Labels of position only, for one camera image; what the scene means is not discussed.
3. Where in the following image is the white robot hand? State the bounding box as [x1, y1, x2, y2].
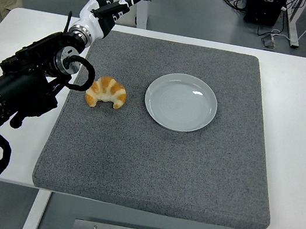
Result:
[71, 0, 144, 48]

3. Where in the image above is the golden croissant bread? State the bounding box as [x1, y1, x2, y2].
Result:
[83, 73, 130, 113]

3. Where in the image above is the pale grey round plate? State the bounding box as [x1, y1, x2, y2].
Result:
[139, 67, 223, 138]

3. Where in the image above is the grey felt mat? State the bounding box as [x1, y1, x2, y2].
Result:
[29, 20, 299, 229]

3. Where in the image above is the black computer case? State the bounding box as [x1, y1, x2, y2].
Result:
[242, 0, 289, 29]

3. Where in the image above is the small grey power adapter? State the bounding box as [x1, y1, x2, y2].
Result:
[260, 33, 279, 50]

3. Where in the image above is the white table leg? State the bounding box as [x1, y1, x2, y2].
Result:
[20, 187, 53, 229]

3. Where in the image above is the white desk leg with foot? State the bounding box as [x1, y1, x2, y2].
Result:
[280, 0, 306, 50]

